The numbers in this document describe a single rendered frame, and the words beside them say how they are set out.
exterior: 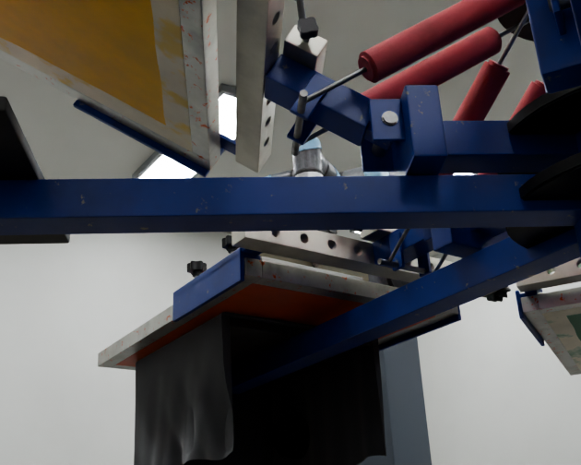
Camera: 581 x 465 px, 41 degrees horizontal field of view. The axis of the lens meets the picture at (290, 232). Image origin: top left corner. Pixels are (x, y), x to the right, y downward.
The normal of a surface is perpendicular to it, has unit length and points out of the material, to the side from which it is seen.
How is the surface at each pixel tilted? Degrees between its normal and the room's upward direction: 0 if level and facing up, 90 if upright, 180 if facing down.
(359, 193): 90
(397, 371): 90
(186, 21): 148
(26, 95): 180
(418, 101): 90
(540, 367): 90
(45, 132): 180
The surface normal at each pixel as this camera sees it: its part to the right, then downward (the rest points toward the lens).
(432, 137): 0.07, -0.40
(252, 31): -0.49, 0.78
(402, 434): 0.65, -0.33
